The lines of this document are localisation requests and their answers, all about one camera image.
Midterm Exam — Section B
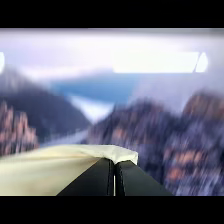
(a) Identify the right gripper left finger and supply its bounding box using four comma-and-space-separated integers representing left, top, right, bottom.
57, 157, 116, 197

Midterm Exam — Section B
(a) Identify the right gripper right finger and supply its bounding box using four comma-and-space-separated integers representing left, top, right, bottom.
114, 160, 174, 197

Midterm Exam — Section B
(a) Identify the white garment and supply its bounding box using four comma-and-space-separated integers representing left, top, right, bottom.
0, 144, 139, 197

